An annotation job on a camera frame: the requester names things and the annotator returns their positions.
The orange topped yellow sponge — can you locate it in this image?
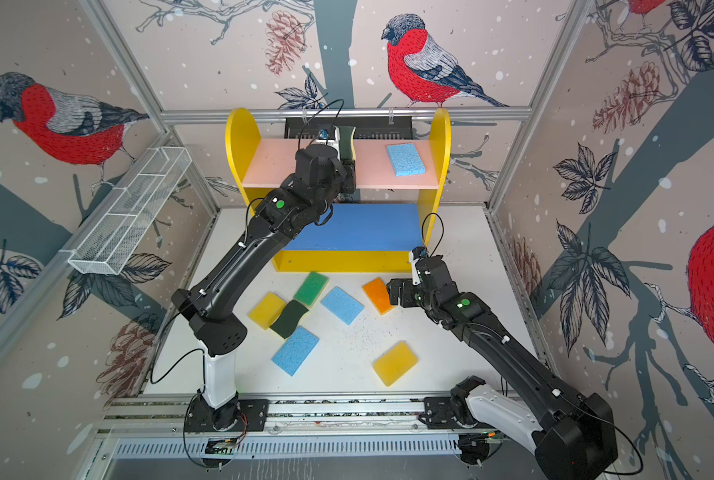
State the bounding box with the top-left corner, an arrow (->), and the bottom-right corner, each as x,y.
362,277 -> 394,316

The dark green scrub sponge front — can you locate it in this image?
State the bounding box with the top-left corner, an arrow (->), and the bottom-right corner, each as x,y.
337,126 -> 356,162

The dark green scrub sponge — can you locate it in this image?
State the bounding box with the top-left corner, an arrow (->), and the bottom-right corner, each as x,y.
337,126 -> 356,162
270,300 -> 309,339

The blue sponge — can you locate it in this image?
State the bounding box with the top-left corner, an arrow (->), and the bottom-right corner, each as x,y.
386,143 -> 426,177
321,287 -> 364,325
272,327 -> 319,376

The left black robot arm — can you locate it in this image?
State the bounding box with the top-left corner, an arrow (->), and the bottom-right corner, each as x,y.
172,143 -> 356,428

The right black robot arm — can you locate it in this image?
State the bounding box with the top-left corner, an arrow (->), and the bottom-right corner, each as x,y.
387,247 -> 618,479

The yellow shelf with coloured boards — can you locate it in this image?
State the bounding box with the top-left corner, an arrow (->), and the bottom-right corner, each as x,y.
225,108 -> 452,273

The black vent grille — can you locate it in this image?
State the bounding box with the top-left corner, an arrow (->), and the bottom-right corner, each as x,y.
302,116 -> 415,140

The yellow sponge front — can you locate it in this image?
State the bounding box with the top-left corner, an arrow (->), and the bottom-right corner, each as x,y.
373,341 -> 418,387

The green topped yellow sponge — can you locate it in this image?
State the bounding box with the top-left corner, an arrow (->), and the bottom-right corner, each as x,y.
293,272 -> 329,308

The dark green scrub sponge left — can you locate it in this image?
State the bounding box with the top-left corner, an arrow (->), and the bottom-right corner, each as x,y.
270,300 -> 309,339

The blue sponge front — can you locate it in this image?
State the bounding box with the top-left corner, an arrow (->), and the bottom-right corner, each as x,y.
272,327 -> 319,376

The yellow sponge left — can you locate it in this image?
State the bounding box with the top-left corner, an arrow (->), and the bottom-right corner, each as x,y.
248,292 -> 287,330

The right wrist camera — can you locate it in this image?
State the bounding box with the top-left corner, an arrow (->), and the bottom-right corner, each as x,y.
409,246 -> 428,285

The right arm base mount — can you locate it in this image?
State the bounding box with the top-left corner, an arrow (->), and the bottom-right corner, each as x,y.
417,395 -> 493,430

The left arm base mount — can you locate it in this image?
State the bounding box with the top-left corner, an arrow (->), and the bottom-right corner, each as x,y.
184,393 -> 270,433

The white wire mesh basket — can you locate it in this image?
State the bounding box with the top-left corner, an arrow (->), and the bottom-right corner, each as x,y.
68,146 -> 192,275

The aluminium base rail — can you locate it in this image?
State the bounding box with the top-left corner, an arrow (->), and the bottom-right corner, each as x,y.
95,392 -> 595,436

